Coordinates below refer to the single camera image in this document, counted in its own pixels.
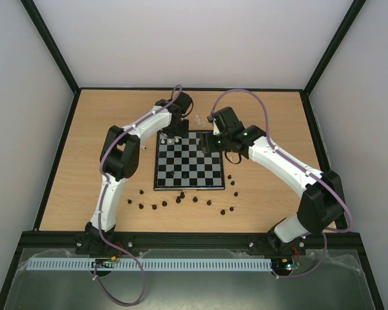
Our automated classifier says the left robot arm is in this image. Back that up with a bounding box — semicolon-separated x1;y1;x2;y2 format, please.
85;92;193;253

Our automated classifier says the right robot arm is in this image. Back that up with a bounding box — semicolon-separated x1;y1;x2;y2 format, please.
200;107;344;253

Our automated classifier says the black white chessboard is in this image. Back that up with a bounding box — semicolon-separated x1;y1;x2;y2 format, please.
153;130;225;191

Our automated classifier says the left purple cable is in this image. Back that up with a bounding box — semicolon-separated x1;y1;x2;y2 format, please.
98;84;183;306

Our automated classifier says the purple cable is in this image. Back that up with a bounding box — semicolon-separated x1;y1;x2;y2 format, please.
98;84;183;306
211;88;353;279

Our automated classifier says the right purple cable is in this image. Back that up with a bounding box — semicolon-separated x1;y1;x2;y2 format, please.
211;88;353;279

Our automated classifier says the grey slotted cable duct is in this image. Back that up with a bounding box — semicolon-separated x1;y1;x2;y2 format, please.
26;258;272;272

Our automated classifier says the black aluminium frame rail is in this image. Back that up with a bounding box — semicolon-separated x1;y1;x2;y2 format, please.
17;231;365;258

